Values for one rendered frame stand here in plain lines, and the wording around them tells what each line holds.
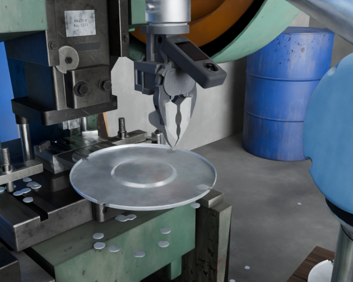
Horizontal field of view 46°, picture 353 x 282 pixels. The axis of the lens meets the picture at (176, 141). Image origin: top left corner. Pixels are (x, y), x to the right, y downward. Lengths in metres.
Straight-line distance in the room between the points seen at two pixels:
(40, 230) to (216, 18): 0.64
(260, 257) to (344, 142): 1.70
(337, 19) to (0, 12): 0.54
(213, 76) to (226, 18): 0.42
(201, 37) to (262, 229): 1.30
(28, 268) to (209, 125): 2.57
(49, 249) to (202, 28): 0.64
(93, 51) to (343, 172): 0.72
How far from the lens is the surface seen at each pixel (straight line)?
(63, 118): 0.94
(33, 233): 0.90
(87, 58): 0.94
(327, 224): 2.33
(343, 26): 0.54
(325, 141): 0.33
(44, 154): 1.02
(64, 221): 0.93
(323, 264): 1.32
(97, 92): 0.93
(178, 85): 0.71
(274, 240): 2.12
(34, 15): 0.83
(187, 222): 1.06
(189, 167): 0.88
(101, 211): 0.94
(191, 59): 0.67
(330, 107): 0.32
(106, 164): 0.89
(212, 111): 3.26
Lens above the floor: 1.13
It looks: 20 degrees down
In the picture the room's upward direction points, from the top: straight up
